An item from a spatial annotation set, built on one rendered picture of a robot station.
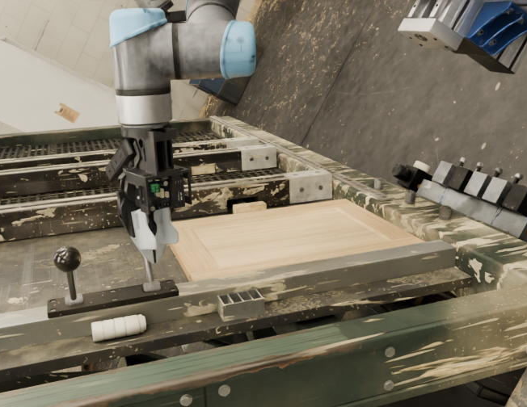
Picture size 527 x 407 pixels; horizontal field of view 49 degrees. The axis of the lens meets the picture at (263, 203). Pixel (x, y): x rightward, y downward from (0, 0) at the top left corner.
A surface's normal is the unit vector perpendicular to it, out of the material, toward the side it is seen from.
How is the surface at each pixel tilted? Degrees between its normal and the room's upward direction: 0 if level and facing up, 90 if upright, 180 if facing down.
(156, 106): 102
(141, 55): 78
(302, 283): 90
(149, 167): 36
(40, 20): 90
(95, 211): 90
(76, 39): 90
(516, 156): 0
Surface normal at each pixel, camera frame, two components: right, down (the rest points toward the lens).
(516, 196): -0.83, -0.37
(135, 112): -0.07, 0.29
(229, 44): 0.14, 0.06
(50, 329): 0.33, 0.26
